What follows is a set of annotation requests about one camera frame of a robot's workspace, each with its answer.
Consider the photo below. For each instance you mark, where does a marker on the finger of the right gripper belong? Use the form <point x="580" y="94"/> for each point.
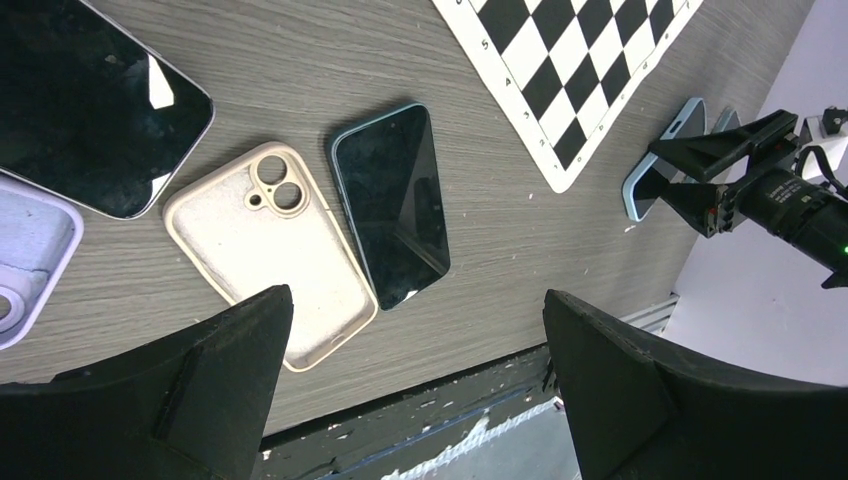
<point x="704" y="157"/>
<point x="695" y="203"/>

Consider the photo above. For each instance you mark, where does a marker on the cream phone case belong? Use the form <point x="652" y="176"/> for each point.
<point x="261" y="220"/>

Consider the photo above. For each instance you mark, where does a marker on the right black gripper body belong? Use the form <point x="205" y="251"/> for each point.
<point x="771" y="195"/>

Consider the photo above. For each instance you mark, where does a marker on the black white checkerboard mat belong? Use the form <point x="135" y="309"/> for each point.
<point x="562" y="71"/>

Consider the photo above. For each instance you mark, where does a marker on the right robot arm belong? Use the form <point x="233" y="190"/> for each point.
<point x="825" y="241"/>

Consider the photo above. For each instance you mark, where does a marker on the lavender phone case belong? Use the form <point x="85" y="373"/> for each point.
<point x="40" y="234"/>

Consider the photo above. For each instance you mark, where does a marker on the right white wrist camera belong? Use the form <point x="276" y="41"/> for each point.
<point x="823" y="143"/>

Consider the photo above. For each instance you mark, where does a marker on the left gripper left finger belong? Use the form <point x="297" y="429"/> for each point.
<point x="190" y="405"/>

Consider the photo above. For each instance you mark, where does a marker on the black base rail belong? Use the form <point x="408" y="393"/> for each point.
<point x="400" y="431"/>

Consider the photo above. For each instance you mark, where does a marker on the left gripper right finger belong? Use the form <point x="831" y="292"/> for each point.
<point x="642" y="407"/>

